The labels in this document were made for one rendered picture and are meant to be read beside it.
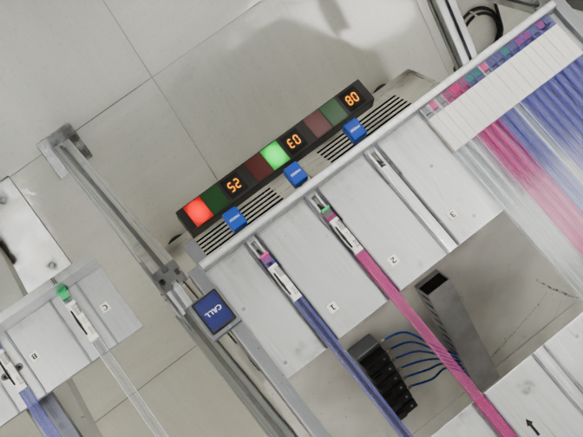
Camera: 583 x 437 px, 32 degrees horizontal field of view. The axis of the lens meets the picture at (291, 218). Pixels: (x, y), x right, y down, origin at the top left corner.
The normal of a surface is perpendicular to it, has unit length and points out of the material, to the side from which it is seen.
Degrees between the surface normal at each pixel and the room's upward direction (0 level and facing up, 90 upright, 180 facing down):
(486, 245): 0
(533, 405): 44
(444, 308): 0
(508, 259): 0
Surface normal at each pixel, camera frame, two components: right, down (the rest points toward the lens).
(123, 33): 0.44, 0.35
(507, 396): 0.00, -0.25
